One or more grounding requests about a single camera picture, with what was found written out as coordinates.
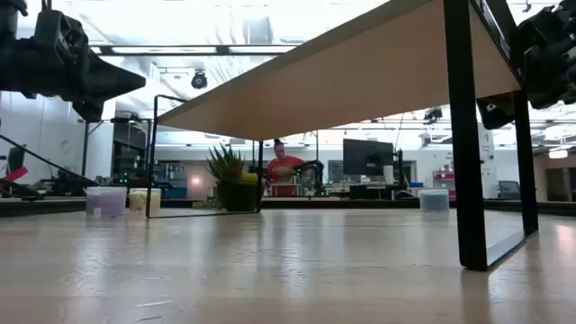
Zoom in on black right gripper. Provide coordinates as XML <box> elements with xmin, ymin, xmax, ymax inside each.
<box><xmin>476</xmin><ymin>0</ymin><xmax>576</xmax><ymax>131</ymax></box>

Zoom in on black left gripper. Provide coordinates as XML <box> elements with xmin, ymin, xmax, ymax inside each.
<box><xmin>0</xmin><ymin>11</ymin><xmax>148</xmax><ymax>123</ymax></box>

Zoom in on yellow candle jar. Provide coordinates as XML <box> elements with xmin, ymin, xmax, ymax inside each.
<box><xmin>129</xmin><ymin>187</ymin><xmax>162</xmax><ymax>215</ymax></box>

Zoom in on wooden shelf riser black legs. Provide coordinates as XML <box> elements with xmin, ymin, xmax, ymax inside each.
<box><xmin>146</xmin><ymin>0</ymin><xmax>540</xmax><ymax>272</ymax></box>

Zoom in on dark shelving unit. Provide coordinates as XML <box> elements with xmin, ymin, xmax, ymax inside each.
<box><xmin>111</xmin><ymin>121</ymin><xmax>152</xmax><ymax>186</ymax></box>

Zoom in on black ceiling spotlight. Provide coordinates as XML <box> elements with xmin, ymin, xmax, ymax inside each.
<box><xmin>190</xmin><ymin>70</ymin><xmax>209</xmax><ymax>90</ymax></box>

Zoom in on black overhead beam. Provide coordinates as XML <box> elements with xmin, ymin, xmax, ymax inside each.
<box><xmin>89</xmin><ymin>43</ymin><xmax>299</xmax><ymax>57</ymax></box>

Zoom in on small dark monitor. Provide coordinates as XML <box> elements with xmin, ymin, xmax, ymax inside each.
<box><xmin>7</xmin><ymin>146</ymin><xmax>27</xmax><ymax>176</ymax></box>

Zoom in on white display pillar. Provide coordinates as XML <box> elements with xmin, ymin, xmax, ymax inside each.
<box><xmin>484</xmin><ymin>121</ymin><xmax>499</xmax><ymax>200</ymax></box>

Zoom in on blue storage bin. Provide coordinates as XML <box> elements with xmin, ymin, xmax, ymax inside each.
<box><xmin>161</xmin><ymin>186</ymin><xmax>188</xmax><ymax>200</ymax></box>

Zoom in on red bar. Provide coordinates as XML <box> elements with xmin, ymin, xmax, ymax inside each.
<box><xmin>0</xmin><ymin>166</ymin><xmax>30</xmax><ymax>186</ymax></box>

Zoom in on red storage rack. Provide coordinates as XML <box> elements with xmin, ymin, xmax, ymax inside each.
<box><xmin>432</xmin><ymin>169</ymin><xmax>447</xmax><ymax>199</ymax></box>

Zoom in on potted green succulent plant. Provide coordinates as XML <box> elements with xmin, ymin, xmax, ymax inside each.
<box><xmin>205</xmin><ymin>143</ymin><xmax>266</xmax><ymax>212</ymax></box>

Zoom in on person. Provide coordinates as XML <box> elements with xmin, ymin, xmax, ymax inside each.
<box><xmin>265</xmin><ymin>138</ymin><xmax>308</xmax><ymax>198</ymax></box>

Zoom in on black computer monitor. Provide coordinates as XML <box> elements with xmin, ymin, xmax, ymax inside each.
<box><xmin>342</xmin><ymin>138</ymin><xmax>395</xmax><ymax>176</ymax></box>

